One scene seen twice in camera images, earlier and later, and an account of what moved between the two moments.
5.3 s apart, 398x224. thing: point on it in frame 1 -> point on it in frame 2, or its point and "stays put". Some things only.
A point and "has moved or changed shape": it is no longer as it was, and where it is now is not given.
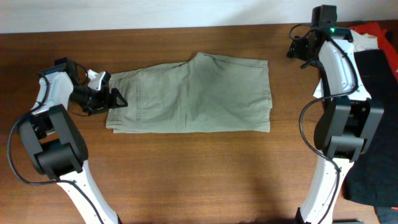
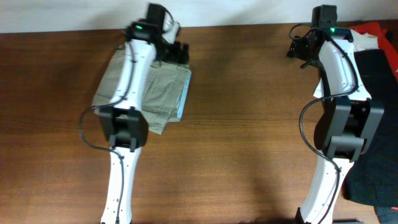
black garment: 373,179 stays put
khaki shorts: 202,94 has moved or changed shape
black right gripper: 297,47 stays put
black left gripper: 105,102 -> 183,56
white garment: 364,42 stays put
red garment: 384,43 stays put
